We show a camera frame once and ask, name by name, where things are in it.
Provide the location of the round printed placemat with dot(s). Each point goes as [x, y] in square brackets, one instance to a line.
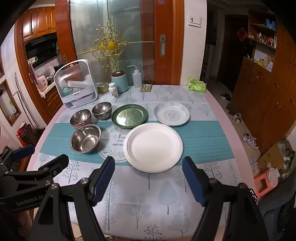
[113, 144]

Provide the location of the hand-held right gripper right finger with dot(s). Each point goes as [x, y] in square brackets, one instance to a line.
[194, 183]

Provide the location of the grey chair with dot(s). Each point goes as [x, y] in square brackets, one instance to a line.
[272, 208]

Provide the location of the white shoe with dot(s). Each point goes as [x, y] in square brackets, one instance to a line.
[238, 118]

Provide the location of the white light switch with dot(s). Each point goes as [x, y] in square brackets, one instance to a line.
[194, 20]

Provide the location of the pink steel bowl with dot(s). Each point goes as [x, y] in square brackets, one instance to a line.
[80, 118]

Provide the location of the clear squeeze bottle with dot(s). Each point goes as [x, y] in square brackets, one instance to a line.
[137, 77]

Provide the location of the black shoe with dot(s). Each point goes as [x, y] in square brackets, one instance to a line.
[225, 96]

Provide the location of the white patterned plate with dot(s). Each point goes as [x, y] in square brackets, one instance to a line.
[171, 114]

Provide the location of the white sneakers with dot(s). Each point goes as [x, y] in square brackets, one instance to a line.
[251, 139]

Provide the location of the white pill bottle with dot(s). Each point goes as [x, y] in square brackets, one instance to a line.
[113, 90]

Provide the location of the cardboard box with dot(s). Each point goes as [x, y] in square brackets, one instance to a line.
[272, 157]

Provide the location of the green tissue pack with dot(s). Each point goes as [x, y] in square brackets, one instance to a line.
[196, 85]

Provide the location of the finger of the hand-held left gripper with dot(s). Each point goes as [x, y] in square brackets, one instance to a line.
[55, 165]
[23, 153]

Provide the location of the frosted glass sliding door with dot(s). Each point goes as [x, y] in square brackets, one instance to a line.
[131, 62]

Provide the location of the metal mop pole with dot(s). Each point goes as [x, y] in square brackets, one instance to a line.
[23, 102]

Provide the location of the wooden wall frame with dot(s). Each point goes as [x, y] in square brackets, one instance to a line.
[9, 102]

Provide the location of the small steel bowl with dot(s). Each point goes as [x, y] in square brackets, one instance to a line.
[102, 110]

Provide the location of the teal canister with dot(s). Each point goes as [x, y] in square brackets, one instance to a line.
[120, 82]

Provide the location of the gold door ornament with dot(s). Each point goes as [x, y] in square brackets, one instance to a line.
[111, 45]

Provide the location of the wooden kitchen cabinets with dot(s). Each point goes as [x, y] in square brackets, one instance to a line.
[39, 20]

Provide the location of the wooden shelf cabinet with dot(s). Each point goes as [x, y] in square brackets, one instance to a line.
[266, 92]

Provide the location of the small glass jar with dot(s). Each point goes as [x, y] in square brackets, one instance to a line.
[101, 88]

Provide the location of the large white plate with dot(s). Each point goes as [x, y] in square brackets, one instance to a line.
[153, 147]

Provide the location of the red basket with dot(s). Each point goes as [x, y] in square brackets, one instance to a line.
[25, 134]

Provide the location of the teal table runner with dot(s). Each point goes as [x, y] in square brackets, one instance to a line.
[208, 141]

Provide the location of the pink plastic stool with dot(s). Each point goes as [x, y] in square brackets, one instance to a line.
[264, 183]

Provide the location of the green plate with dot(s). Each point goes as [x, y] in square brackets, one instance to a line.
[129, 115]

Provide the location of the black range hood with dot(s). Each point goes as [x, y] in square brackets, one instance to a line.
[41, 47]

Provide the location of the large steel bowl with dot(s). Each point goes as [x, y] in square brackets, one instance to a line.
[85, 141]

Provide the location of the pink kitchen appliance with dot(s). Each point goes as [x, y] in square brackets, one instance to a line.
[42, 81]

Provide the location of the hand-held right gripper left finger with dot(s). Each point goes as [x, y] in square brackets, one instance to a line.
[104, 183]

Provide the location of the clear plastic storage box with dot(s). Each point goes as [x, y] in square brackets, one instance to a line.
[75, 76]

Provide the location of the blister pack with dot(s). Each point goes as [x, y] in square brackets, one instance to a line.
[146, 87]

